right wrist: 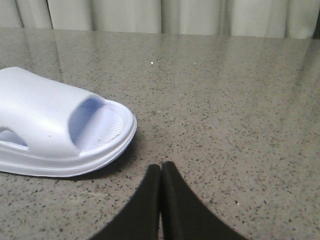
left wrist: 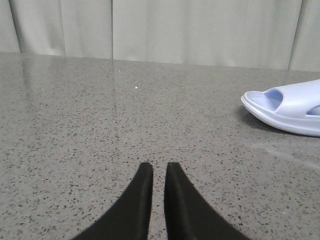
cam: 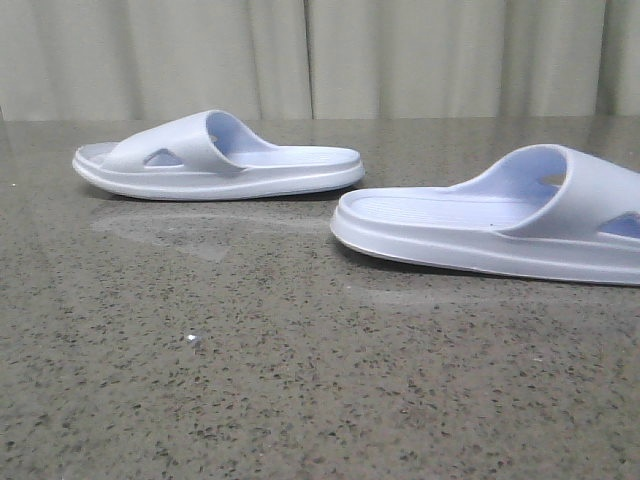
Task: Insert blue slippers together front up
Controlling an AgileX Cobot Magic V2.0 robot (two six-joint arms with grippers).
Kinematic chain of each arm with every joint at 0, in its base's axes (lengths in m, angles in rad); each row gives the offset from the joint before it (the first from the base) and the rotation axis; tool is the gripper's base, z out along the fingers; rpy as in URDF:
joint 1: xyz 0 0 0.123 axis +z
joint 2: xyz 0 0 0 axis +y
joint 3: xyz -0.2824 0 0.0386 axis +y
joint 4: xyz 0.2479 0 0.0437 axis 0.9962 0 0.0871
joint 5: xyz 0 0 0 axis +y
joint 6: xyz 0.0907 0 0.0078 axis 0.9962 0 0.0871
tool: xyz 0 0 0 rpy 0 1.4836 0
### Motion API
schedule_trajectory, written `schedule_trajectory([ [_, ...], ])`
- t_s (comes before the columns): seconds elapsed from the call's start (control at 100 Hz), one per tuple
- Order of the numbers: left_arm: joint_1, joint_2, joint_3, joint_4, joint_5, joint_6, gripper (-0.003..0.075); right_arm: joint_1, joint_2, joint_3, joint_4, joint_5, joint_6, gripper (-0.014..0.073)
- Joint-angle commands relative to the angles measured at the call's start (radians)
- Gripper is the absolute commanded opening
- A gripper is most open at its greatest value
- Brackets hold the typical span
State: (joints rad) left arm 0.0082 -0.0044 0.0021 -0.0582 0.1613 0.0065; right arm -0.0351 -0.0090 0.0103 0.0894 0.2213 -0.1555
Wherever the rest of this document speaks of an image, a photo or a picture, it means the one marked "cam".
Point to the pale green curtain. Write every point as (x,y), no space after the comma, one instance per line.
(117,60)

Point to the light blue slipper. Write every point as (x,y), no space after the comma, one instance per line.
(542,211)
(212,155)

